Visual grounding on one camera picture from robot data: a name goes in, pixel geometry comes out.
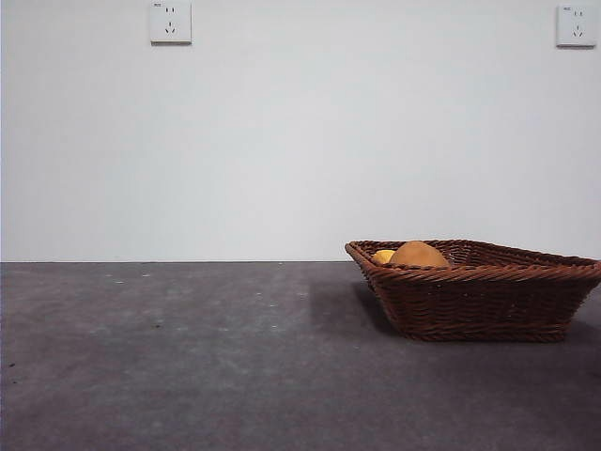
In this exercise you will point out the yellow corn cob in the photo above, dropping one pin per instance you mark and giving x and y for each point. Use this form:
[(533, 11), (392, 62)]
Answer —
[(384, 257)]

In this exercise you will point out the brown potato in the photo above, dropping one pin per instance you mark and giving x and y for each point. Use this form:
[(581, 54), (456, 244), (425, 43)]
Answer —
[(418, 256)]

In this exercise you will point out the brown wicker basket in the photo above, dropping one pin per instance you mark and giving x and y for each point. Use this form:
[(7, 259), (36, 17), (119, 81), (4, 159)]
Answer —
[(469, 305)]

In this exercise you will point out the white wall socket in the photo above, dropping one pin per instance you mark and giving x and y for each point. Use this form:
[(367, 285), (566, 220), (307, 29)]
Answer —
[(171, 23), (576, 26)]

